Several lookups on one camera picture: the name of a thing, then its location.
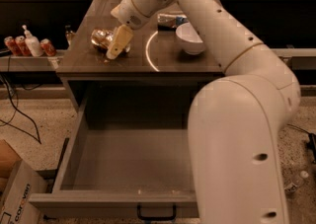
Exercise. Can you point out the cardboard box with print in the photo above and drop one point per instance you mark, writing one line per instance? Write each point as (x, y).
(18, 182)

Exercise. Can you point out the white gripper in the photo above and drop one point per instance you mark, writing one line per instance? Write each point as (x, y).
(127, 13)

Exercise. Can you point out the red soda can left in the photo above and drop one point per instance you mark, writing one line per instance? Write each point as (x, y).
(12, 46)

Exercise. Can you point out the black drawer handle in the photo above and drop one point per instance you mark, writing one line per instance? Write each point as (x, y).
(155, 215)

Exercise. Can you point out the white pump soap bottle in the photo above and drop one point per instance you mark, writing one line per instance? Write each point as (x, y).
(32, 43)

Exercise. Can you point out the open grey top drawer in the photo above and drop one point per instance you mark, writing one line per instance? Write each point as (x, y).
(117, 159)

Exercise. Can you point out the red soda can middle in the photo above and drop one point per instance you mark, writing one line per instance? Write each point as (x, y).
(21, 43)

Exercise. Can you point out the clear plastic bottle on floor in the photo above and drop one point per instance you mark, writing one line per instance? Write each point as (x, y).
(296, 182)

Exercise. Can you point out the crushed orange soda can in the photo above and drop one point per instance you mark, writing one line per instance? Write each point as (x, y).
(101, 39)

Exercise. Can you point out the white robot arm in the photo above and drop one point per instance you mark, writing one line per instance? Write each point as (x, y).
(234, 121)

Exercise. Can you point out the grey wooden cabinet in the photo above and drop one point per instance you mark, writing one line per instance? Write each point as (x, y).
(156, 74)

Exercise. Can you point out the white ceramic bowl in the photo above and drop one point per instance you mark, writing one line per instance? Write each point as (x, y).
(189, 40)

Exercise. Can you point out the small dark glass bottle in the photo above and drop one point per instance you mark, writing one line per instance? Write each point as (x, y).
(69, 34)

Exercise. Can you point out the red soda can right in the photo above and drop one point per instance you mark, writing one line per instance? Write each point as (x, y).
(48, 47)

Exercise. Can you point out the red soda can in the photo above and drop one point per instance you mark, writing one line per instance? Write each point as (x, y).
(12, 46)
(21, 43)
(48, 47)

